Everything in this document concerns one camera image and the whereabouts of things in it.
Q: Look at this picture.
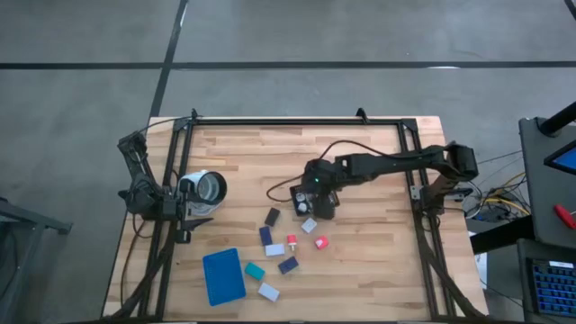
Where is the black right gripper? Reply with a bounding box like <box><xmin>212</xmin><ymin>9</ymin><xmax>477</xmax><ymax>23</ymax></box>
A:
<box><xmin>301</xmin><ymin>157</ymin><xmax>350</xmax><ymax>221</ymax></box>

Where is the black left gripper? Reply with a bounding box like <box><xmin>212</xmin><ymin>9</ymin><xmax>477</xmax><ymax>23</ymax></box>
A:
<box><xmin>161</xmin><ymin>192</ymin><xmax>215</xmax><ymax>245</ymax></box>

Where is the black rectangular box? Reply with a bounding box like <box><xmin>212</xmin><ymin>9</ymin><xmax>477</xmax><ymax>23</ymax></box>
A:
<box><xmin>263</xmin><ymin>206</ymin><xmax>282</xmax><ymax>228</ymax></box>

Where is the blue plastic basket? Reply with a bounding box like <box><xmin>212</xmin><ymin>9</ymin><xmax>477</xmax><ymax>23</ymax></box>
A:
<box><xmin>202</xmin><ymin>247</ymin><xmax>248</xmax><ymax>308</ymax></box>

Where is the teal rectangular box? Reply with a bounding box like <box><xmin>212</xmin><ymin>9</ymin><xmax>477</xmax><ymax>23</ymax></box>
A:
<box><xmin>244</xmin><ymin>262</ymin><xmax>266</xmax><ymax>282</ymax></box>

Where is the white cylindrical spot lamp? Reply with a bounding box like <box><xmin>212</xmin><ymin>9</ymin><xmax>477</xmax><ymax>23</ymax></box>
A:
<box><xmin>178</xmin><ymin>169</ymin><xmax>229</xmax><ymax>217</ymax></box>

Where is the black plastic basket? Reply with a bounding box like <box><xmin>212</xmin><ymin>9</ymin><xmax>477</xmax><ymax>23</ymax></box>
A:
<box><xmin>289</xmin><ymin>184</ymin><xmax>341</xmax><ymax>216</ymax></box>

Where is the grey metal stand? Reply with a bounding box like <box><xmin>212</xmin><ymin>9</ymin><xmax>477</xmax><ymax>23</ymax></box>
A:
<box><xmin>0</xmin><ymin>196</ymin><xmax>74</xmax><ymax>324</ymax></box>

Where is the white sheet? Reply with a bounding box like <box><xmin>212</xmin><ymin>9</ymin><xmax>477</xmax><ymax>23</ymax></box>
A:
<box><xmin>467</xmin><ymin>231</ymin><xmax>490</xmax><ymax>290</ymax></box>

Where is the dark grey side desk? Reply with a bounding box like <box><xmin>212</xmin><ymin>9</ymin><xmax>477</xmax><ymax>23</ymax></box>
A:
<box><xmin>517</xmin><ymin>115</ymin><xmax>576</xmax><ymax>251</ymax></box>

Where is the red hand tool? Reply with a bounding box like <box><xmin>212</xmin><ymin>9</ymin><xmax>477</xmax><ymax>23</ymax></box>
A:
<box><xmin>553</xmin><ymin>202</ymin><xmax>576</xmax><ymax>230</ymax></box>

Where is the blue lit screen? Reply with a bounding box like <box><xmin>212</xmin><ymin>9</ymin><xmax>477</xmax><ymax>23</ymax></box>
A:
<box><xmin>543</xmin><ymin>139</ymin><xmax>576</xmax><ymax>176</ymax></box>

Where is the black pole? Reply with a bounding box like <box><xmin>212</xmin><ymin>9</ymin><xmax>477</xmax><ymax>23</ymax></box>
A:
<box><xmin>538</xmin><ymin>101</ymin><xmax>576</xmax><ymax>138</ymax></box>

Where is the backlit keyboard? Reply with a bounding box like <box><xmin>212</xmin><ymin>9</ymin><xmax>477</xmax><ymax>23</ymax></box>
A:
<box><xmin>526</xmin><ymin>256</ymin><xmax>576</xmax><ymax>319</ymax></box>

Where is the white coiled lamp cable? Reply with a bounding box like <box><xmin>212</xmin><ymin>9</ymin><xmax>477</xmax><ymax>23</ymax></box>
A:
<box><xmin>186</xmin><ymin>202</ymin><xmax>224</xmax><ymax>218</ymax></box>

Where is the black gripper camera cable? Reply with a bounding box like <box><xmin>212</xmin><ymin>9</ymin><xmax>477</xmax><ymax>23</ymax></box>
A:
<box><xmin>265</xmin><ymin>139</ymin><xmax>400</xmax><ymax>203</ymax></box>

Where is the black metal table frame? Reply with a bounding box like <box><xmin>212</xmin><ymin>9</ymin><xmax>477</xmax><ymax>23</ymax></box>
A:
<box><xmin>105</xmin><ymin>107</ymin><xmax>485</xmax><ymax>323</ymax></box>

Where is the yellow cable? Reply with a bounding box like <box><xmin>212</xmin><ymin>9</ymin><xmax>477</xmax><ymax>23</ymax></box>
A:
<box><xmin>483</xmin><ymin>173</ymin><xmax>532</xmax><ymax>217</ymax></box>

